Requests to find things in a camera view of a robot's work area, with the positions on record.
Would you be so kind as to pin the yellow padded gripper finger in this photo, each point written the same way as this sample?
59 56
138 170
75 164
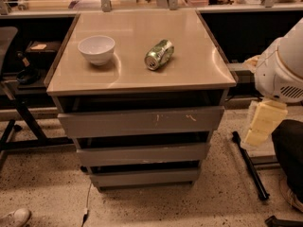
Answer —
262 119

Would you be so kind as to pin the grey bottom drawer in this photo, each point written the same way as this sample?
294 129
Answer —
134 178

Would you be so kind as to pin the grey drawer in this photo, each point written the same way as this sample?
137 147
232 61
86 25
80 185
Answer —
143 154
140 122
134 178

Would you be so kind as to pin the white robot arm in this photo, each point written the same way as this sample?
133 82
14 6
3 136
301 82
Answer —
278 76

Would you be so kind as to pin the grey middle drawer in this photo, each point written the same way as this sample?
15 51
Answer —
143 154

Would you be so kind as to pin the grey drawer cabinet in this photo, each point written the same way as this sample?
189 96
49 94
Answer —
196 75

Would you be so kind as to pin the grey top drawer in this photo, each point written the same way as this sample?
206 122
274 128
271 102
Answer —
140 122

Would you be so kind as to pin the black trouser leg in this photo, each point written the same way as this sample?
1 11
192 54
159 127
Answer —
288 144

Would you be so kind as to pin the black metal bar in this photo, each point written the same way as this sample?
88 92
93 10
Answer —
263 195

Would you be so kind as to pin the green soda can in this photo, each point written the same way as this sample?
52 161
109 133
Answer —
159 55

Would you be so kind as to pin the white ceramic bowl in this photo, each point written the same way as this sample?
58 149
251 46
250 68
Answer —
98 49

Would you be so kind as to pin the dark box with note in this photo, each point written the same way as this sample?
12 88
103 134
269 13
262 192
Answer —
43 50

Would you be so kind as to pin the black headphones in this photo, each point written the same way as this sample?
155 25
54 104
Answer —
28 75

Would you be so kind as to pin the white sneaker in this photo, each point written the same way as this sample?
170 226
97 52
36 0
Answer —
17 218

